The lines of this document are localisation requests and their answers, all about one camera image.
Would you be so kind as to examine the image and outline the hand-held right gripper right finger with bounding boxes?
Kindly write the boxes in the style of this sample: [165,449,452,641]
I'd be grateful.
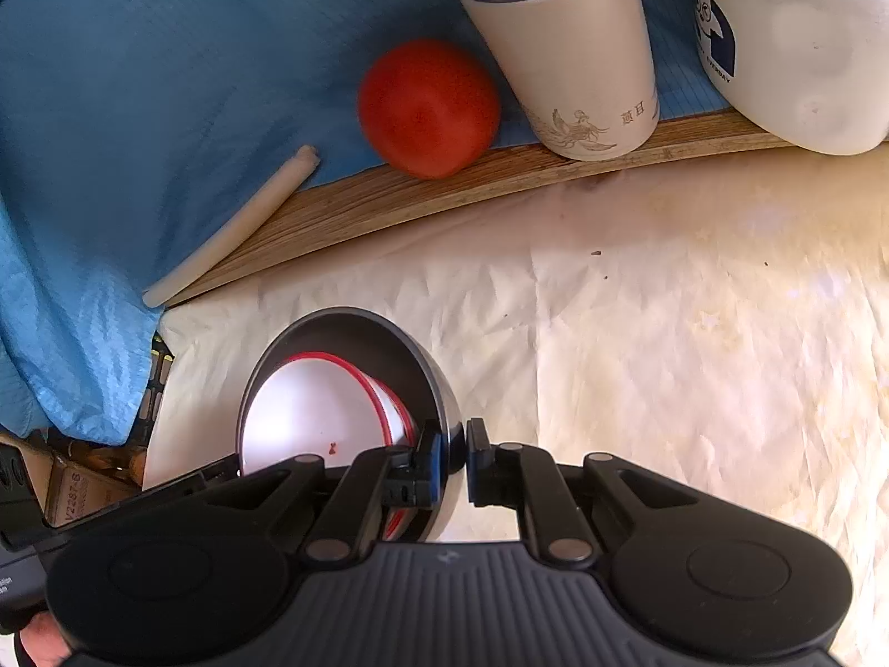
[468,419,696,564]

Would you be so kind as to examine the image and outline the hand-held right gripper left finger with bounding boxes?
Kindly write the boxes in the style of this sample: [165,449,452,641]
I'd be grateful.
[239,420,444,564]

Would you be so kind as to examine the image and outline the steel bowl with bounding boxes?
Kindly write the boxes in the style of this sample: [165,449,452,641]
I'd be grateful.
[236,306,465,544]

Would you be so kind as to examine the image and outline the person's left hand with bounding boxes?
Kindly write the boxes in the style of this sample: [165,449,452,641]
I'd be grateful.
[19,611,72,667]

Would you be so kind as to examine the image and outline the cardboard box purple logo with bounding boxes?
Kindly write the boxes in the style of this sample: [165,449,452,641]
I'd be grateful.
[14,431,150,530]

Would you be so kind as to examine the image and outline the cream tablecloth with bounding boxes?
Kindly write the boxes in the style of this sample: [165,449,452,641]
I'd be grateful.
[142,146,889,667]

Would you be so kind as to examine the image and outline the black plastic crate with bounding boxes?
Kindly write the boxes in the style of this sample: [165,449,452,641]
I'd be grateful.
[135,332,174,446]

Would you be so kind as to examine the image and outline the wooden shelf board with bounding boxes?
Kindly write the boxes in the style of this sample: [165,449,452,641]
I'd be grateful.
[163,107,800,307]

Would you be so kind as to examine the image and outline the white rolling pin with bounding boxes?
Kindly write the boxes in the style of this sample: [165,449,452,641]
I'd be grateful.
[142,145,321,308]

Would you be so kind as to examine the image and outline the red tomato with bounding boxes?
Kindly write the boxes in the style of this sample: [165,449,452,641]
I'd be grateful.
[357,39,502,180]

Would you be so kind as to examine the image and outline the beige thermos cup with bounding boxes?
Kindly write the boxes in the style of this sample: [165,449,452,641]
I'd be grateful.
[444,0,660,161]

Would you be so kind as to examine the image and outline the light blue coat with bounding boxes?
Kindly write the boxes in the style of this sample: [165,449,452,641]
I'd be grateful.
[0,0,737,442]

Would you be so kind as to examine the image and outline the white water bottle blue lid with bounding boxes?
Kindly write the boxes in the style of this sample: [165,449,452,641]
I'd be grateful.
[682,0,889,156]

